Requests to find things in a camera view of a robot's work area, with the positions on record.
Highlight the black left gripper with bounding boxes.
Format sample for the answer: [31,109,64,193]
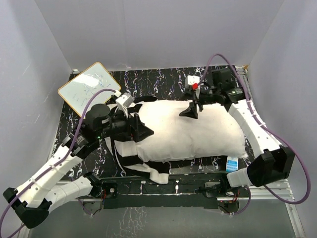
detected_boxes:
[97,105,154,141]

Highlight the black white striped pillowcase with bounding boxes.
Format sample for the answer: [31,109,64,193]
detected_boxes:
[105,100,182,184]

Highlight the white pillow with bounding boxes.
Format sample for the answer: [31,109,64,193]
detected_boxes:
[130,99,247,163]

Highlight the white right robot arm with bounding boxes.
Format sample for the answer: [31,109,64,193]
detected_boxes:
[180,68,295,197]

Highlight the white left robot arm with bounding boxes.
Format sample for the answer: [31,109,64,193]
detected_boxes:
[3,103,154,229]

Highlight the yellow framed whiteboard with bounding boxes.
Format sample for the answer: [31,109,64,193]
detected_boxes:
[58,62,121,116]

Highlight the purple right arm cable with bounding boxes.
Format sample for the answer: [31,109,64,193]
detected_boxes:
[201,53,313,214]

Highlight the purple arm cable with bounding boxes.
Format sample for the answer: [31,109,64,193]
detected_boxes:
[0,88,122,238]
[201,53,313,214]

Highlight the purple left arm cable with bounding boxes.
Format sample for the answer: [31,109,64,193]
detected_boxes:
[0,88,122,238]

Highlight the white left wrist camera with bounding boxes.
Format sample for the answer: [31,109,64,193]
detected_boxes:
[115,93,134,110]

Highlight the aluminium table frame rail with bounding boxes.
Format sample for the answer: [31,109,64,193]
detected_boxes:
[20,181,305,238]

